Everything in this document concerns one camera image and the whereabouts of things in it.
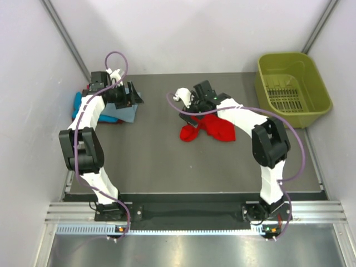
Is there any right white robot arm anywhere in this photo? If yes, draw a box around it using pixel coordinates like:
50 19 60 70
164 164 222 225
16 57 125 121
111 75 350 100
173 81 290 224

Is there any green plastic basket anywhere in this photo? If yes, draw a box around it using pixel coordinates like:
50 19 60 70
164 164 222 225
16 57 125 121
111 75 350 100
254 52 333 128

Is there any white slotted cable duct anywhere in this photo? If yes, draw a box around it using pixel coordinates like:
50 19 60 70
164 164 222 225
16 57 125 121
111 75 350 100
56 224 281 235

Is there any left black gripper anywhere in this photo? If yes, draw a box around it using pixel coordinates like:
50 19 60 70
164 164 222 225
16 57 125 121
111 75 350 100
107 81 144 110

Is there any grey-blue folded t shirt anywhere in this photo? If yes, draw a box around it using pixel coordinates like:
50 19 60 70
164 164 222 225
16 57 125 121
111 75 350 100
83 87 140 123

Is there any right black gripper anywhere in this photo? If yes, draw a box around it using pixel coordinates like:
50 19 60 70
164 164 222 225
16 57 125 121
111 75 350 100
179 92 206 128

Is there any bright blue folded t shirt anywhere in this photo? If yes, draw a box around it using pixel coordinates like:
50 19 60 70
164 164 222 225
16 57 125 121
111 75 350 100
72 92 118 125

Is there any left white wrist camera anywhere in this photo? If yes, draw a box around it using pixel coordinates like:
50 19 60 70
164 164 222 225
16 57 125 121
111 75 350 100
106 68 123 85

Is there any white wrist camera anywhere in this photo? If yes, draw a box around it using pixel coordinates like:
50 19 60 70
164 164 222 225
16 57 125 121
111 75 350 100
106 68 123 85
173 87 195 108

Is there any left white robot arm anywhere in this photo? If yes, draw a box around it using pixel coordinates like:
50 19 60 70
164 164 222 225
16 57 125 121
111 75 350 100
58 68 143 221

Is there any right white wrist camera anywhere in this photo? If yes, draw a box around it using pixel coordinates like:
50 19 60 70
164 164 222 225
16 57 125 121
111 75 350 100
173 87 195 108

